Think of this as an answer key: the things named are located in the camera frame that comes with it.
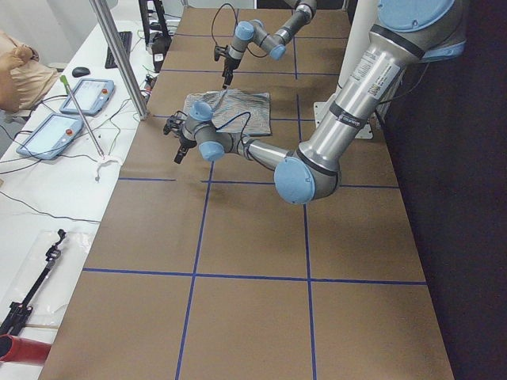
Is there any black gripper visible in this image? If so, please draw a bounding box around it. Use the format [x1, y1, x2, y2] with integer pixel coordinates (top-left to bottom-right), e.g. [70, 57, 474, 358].
[163, 112, 195, 164]
[213, 45, 241, 88]

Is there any navy white striped polo shirt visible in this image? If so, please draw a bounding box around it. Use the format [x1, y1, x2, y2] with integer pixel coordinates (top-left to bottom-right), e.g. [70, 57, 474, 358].
[183, 89, 272, 136]

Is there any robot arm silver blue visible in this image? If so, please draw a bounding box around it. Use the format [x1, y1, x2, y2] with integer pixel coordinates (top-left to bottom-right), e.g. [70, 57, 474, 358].
[164, 1, 469, 204]
[212, 1, 317, 89]

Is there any black box with white label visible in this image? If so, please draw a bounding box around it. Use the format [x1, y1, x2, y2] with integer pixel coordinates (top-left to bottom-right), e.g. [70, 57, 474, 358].
[147, 32, 172, 73]

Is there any silver reacher grabber tool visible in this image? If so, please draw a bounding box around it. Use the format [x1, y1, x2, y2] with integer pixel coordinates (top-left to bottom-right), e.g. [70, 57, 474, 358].
[59, 75, 123, 182]

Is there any far teach pendant tablet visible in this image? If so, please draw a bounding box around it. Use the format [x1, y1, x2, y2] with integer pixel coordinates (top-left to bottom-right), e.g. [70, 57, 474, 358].
[72, 78, 115, 116]

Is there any teach pendant tablet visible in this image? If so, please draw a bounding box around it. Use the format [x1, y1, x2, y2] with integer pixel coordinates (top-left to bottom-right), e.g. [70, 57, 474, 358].
[72, 78, 115, 116]
[16, 113, 83, 160]

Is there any black keyboard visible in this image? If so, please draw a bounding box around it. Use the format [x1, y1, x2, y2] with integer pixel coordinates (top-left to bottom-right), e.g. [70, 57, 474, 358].
[105, 31, 133, 69]

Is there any brown paper table cover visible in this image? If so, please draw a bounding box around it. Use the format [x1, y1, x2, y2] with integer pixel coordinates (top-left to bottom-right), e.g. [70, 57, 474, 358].
[40, 6, 452, 379]

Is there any black computer mouse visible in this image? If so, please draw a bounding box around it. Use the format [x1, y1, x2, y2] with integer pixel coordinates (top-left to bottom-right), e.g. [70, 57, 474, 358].
[71, 66, 90, 78]

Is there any near teach pendant tablet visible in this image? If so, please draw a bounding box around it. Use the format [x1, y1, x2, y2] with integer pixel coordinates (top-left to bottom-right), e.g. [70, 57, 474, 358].
[16, 113, 83, 160]

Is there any person in beige shirt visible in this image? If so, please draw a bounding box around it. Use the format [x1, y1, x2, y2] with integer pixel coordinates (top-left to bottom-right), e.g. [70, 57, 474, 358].
[1, 31, 59, 113]

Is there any black reacher gripper tool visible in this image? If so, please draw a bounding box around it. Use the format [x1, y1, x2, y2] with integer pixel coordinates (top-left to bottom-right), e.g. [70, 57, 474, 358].
[1, 229, 67, 336]

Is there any red cylinder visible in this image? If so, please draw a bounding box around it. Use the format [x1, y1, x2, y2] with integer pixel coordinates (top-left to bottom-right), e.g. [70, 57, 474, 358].
[1, 334, 51, 365]

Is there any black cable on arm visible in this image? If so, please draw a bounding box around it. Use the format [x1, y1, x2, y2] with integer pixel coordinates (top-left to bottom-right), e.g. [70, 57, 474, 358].
[210, 3, 270, 59]
[213, 112, 253, 147]

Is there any aluminium frame post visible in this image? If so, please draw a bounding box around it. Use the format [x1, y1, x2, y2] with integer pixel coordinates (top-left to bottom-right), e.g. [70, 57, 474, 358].
[90, 0, 148, 120]

